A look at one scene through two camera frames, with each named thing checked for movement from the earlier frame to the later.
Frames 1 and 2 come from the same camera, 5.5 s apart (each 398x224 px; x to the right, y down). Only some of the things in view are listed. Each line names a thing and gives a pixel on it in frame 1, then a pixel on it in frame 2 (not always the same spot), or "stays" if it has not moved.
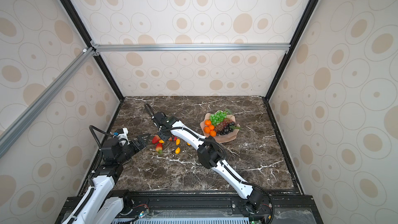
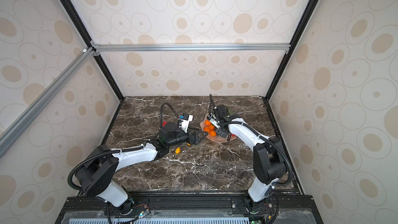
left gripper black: x=141 y=144 to x=195 y=133
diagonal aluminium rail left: x=14 y=131 stays
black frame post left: x=95 y=51 stays
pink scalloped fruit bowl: x=223 y=138 stays
